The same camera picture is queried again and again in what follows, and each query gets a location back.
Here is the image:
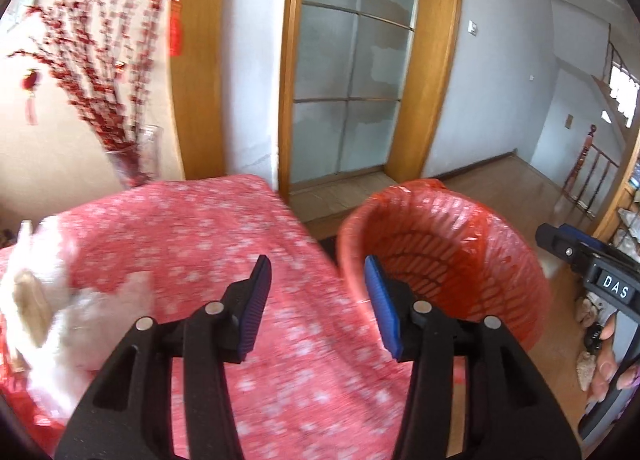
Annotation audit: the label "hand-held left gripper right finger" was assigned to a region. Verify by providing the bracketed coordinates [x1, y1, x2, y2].
[364, 255, 583, 460]

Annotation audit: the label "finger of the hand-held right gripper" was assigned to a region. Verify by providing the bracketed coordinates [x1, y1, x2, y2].
[536, 223, 636, 303]
[560, 224, 621, 261]

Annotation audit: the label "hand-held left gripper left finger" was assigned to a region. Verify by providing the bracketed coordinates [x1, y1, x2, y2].
[54, 254, 273, 460]

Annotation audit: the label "red waste basket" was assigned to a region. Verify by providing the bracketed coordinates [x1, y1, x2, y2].
[336, 179, 553, 356]

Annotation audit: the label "person's right hand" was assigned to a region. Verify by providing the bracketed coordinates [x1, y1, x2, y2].
[586, 313, 638, 403]

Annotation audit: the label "wooden display shelf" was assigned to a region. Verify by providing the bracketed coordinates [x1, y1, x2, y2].
[575, 130, 640, 391]

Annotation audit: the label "wooden stair railing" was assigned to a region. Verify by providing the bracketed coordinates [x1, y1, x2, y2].
[562, 124, 621, 218]

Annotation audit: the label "red floral tablecloth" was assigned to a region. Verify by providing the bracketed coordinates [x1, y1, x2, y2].
[0, 174, 466, 460]

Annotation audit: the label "clear plastic bag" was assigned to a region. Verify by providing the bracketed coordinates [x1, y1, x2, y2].
[0, 217, 153, 421]

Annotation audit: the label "clear glass vase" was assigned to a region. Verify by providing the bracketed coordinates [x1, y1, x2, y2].
[105, 125, 166, 188]

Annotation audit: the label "frosted glass door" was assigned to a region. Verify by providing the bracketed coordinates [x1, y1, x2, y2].
[290, 0, 423, 186]

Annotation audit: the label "red berry branches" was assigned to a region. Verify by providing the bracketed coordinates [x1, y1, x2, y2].
[7, 0, 171, 151]

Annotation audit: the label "small red lantern ornament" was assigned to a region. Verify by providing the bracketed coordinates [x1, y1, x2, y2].
[20, 69, 42, 126]

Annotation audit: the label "wooden door frame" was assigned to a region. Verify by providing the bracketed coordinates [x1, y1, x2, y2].
[277, 0, 466, 198]

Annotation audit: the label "wooden wall trim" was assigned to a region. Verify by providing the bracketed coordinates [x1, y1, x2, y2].
[170, 0, 231, 181]

